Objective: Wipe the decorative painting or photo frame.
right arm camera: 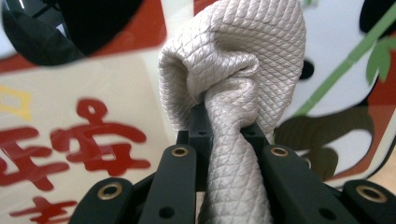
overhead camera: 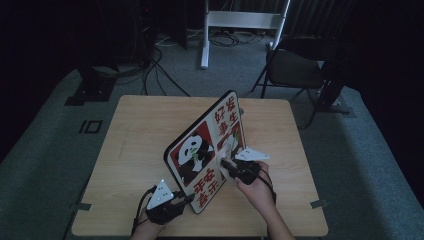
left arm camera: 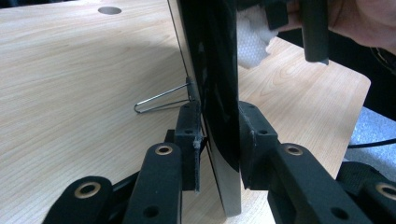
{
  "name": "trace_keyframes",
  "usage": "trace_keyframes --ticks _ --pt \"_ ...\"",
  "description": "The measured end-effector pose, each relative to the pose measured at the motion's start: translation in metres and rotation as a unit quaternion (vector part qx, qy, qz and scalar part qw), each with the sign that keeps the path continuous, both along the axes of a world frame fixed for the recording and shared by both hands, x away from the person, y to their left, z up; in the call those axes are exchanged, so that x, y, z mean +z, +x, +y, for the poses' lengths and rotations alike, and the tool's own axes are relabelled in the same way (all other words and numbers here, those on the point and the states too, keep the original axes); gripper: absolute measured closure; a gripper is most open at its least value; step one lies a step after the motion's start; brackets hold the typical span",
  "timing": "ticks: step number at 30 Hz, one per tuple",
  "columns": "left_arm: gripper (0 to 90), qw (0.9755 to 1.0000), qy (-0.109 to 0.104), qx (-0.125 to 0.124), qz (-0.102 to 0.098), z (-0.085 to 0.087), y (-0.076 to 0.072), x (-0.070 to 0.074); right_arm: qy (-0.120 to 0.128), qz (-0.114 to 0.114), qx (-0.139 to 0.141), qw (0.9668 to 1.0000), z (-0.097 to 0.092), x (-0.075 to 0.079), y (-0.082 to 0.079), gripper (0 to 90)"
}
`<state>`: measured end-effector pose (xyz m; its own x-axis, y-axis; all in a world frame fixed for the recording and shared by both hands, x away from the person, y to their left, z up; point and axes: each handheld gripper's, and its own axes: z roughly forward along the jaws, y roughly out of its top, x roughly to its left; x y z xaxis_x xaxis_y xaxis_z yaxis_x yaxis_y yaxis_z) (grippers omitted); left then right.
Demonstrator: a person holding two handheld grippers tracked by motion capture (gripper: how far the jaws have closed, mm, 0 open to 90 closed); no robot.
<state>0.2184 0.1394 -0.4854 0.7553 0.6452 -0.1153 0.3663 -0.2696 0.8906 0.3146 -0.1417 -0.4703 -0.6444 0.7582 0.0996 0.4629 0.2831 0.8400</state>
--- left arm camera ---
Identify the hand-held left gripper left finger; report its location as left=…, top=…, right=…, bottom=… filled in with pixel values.
left=173, top=101, right=207, bottom=192

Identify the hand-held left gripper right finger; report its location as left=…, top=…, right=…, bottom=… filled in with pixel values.
left=238, top=101, right=279, bottom=190

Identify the white wiping cloth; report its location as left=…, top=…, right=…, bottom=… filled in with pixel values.
left=236, top=4, right=278, bottom=70

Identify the panda picture board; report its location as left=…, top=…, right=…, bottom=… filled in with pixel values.
left=134, top=0, right=243, bottom=217

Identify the grey round table grommet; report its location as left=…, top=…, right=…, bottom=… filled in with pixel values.
left=97, top=6, right=122, bottom=16

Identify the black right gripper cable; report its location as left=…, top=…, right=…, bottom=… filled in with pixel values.
left=346, top=138, right=396, bottom=149

